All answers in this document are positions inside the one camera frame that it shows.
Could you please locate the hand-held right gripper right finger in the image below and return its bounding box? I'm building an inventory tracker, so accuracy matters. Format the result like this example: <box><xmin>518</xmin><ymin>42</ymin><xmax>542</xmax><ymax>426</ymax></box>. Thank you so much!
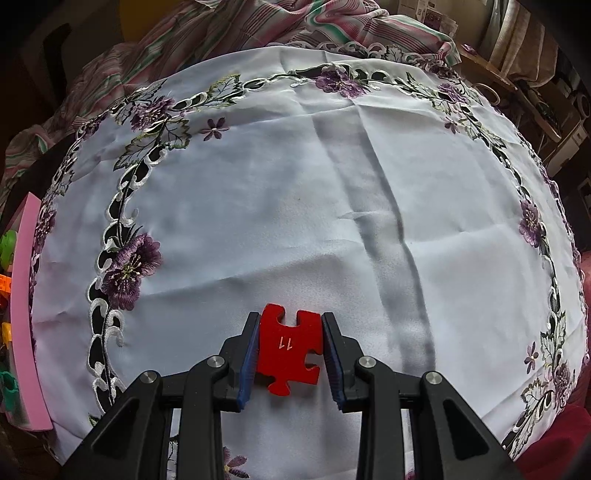
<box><xmin>322</xmin><ymin>311</ymin><xmax>522</xmax><ymax>480</ymax></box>

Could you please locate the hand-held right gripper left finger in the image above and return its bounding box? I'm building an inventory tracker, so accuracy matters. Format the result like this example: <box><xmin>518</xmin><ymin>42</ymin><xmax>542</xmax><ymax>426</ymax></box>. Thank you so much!
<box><xmin>60</xmin><ymin>311</ymin><xmax>262</xmax><ymax>480</ymax></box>

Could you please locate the red puzzle piece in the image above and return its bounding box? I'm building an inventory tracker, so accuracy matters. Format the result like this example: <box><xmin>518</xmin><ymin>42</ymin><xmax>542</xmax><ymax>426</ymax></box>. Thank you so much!
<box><xmin>255</xmin><ymin>302</ymin><xmax>322</xmax><ymax>398</ymax></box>

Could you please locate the white tray with pink rim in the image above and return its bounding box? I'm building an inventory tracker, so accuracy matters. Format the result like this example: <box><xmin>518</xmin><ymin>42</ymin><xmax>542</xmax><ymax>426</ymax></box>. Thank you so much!
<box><xmin>0</xmin><ymin>193</ymin><xmax>54</xmax><ymax>432</ymax></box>

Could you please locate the green toy spool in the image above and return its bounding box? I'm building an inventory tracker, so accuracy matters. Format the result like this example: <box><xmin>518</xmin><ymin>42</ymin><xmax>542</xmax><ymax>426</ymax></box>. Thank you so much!
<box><xmin>0</xmin><ymin>369</ymin><xmax>21</xmax><ymax>411</ymax></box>

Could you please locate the grey and green cylinder toy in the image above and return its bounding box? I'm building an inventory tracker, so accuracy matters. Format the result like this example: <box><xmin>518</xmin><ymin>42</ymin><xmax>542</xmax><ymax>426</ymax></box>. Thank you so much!
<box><xmin>0</xmin><ymin>231</ymin><xmax>18</xmax><ymax>271</ymax></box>

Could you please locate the white embroidered floral tablecloth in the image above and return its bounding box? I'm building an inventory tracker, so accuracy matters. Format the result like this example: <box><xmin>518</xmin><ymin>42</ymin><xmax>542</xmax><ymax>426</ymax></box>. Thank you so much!
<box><xmin>28</xmin><ymin>44</ymin><xmax>589</xmax><ymax>480</ymax></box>

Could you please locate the wooden desk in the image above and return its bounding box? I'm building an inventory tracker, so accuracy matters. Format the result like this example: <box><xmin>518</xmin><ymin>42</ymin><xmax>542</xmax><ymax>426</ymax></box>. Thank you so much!
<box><xmin>457</xmin><ymin>44</ymin><xmax>518</xmax><ymax>90</ymax></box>

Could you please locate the cluttered shelf unit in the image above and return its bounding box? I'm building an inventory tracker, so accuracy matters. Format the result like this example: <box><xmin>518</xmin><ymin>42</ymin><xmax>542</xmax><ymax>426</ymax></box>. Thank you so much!
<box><xmin>517</xmin><ymin>46</ymin><xmax>591</xmax><ymax>185</ymax></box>

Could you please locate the striped pink blanket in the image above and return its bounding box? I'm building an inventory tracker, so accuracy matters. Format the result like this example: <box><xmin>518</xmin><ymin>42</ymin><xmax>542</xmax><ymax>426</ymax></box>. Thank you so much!
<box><xmin>0</xmin><ymin>0</ymin><xmax>462</xmax><ymax>195</ymax></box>

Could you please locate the pink box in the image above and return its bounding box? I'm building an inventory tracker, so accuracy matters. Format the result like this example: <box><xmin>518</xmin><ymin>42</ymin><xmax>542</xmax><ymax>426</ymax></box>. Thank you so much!
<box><xmin>425</xmin><ymin>7</ymin><xmax>458</xmax><ymax>35</ymax></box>

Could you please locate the white box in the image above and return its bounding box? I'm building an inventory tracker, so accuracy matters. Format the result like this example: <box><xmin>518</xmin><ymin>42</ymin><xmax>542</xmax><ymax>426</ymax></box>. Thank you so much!
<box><xmin>399</xmin><ymin>0</ymin><xmax>430</xmax><ymax>19</ymax></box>

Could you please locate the pink patterned curtain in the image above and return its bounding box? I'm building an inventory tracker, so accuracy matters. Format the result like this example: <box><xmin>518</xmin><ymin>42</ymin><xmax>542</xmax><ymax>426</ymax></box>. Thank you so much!
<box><xmin>480</xmin><ymin>0</ymin><xmax>555</xmax><ymax>79</ymax></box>

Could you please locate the white cable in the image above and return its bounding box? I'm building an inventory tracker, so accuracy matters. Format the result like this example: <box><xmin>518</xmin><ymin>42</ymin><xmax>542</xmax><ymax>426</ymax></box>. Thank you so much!
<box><xmin>475</xmin><ymin>82</ymin><xmax>502</xmax><ymax>106</ymax></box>

